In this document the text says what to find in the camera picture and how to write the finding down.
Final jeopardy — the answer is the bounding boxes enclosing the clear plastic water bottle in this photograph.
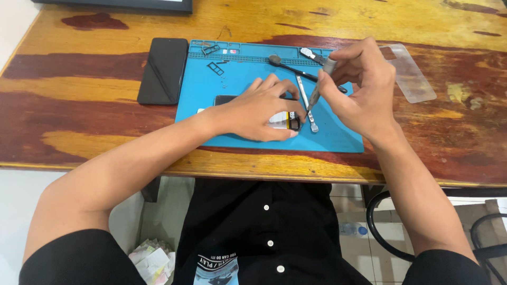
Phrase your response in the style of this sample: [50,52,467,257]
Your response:
[339,222,368,238]

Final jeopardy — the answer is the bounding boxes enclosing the silver metal tweezers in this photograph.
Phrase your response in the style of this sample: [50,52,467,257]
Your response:
[300,47,328,66]

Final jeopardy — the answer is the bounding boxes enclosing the black round-headed brush tool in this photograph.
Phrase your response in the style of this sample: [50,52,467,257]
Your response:
[269,55,348,94]

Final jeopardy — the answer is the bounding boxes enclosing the black monitor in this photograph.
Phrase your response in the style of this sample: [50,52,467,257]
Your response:
[31,0,193,14]

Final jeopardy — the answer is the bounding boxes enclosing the pile of paper scraps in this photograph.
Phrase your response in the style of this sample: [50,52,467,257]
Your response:
[128,238,176,285]

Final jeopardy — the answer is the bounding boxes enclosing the person's right hand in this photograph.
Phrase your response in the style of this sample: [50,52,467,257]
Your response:
[317,36,397,140]

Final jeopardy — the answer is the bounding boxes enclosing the dark table leg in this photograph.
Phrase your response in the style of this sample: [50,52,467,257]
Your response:
[140,176,162,203]

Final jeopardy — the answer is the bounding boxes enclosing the blue silicone repair mat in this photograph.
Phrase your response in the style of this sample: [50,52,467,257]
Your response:
[175,39,365,154]

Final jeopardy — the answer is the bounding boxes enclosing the metal spudger tool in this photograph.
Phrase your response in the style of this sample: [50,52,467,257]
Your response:
[295,74,319,134]

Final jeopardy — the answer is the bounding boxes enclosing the black phone back cover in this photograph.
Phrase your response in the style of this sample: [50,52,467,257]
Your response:
[137,37,189,106]

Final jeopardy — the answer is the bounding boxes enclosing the black smartphone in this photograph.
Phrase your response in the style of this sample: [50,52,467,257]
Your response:
[197,94,304,132]

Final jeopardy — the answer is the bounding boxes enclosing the black metal chair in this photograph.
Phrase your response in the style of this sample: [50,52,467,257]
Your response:
[366,190,507,285]

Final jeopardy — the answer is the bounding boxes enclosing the person's black shirt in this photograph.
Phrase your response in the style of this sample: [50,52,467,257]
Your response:
[18,178,492,285]

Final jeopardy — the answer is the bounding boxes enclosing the person's left hand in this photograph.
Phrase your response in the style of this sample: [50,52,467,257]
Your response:
[210,73,307,142]

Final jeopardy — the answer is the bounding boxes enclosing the grey precision screwdriver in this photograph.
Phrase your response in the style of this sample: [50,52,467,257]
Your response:
[305,55,339,118]

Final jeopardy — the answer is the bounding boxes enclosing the clear phone case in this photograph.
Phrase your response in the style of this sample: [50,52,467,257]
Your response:
[378,44,437,104]

